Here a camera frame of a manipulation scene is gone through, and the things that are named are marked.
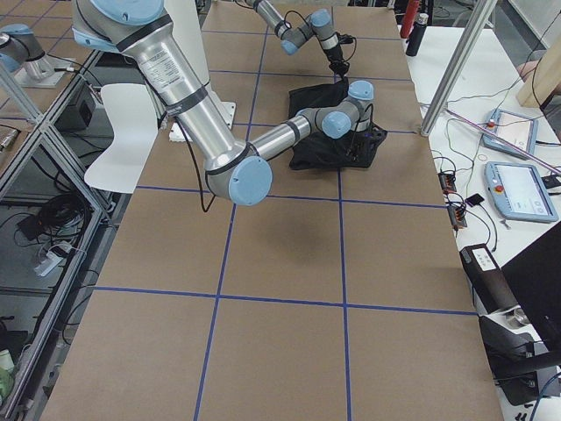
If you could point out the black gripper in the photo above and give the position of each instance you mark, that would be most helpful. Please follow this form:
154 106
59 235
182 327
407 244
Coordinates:
335 54

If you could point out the black graphic t-shirt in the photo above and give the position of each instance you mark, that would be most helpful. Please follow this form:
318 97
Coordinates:
356 149

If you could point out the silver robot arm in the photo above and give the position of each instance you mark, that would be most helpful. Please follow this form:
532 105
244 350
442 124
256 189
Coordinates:
318 25
164 38

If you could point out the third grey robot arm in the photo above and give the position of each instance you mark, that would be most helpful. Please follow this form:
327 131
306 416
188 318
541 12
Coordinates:
24 57

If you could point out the red bottle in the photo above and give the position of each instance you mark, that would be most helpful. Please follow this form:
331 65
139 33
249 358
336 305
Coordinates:
409 18

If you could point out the black bottle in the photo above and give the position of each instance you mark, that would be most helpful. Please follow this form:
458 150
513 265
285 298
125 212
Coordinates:
416 36

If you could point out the orange terminal block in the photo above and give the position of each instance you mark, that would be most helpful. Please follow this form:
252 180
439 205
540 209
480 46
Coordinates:
447 182

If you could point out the far teach pendant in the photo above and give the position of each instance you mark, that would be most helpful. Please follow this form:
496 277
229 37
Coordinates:
512 127

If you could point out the teach pendant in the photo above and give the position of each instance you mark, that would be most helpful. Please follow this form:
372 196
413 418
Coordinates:
518 192
512 127

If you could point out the near teach pendant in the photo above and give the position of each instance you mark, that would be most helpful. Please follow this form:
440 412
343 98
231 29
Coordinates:
518 192

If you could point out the white plastic chair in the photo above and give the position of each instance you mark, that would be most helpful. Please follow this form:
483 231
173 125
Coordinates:
134 124

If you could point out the brown paper table cover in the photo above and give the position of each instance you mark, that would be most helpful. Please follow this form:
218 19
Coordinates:
339 297

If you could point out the black box with label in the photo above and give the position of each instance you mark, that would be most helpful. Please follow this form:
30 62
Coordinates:
487 279

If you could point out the white power strip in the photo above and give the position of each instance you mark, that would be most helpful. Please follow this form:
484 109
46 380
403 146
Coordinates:
54 256

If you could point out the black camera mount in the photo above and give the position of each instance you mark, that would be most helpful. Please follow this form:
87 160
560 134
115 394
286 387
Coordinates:
345 39

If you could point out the aluminium frame post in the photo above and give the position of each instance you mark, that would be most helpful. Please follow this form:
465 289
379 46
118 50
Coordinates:
466 43

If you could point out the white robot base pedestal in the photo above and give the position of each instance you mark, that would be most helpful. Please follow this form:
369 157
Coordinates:
187 35

